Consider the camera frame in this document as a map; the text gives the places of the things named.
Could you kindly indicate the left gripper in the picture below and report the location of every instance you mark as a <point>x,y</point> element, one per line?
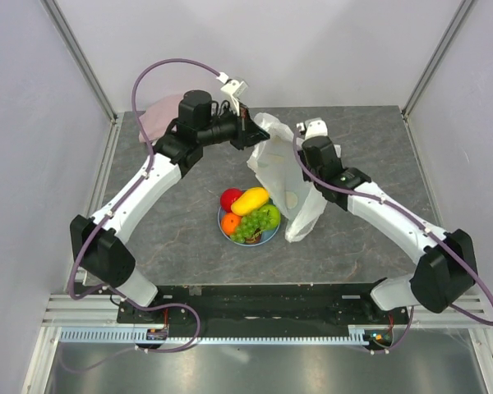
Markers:
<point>248,133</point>

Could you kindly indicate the yellow mango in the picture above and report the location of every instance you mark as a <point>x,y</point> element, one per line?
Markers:
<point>250,200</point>

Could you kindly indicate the white plastic bag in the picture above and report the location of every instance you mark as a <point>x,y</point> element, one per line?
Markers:
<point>276,168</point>

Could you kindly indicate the green grapes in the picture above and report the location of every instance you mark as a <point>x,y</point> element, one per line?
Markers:
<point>249,231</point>

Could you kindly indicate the orange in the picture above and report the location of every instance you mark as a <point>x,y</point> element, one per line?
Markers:
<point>229,223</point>

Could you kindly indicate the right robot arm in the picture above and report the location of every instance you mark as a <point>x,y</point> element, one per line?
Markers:
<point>445,261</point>

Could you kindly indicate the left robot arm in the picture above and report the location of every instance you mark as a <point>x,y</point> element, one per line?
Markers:
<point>99,242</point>

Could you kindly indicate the red apple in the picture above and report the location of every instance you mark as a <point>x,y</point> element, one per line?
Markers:
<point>228,197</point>

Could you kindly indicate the green apple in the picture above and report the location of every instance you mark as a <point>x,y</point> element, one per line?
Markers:
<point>270,217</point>

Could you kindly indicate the pink cloth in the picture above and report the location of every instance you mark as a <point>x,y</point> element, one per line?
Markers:
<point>158,116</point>

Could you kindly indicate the blue plate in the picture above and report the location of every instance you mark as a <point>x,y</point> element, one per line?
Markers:
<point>264,237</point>

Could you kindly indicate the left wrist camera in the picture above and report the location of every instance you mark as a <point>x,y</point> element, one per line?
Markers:
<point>232,89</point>

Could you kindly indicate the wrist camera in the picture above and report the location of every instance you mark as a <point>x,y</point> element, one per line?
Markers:
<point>312,128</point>
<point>232,89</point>

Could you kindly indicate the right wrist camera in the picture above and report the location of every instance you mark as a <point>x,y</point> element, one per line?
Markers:
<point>312,128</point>

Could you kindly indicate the cable duct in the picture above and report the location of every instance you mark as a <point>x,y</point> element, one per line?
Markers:
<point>145,336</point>

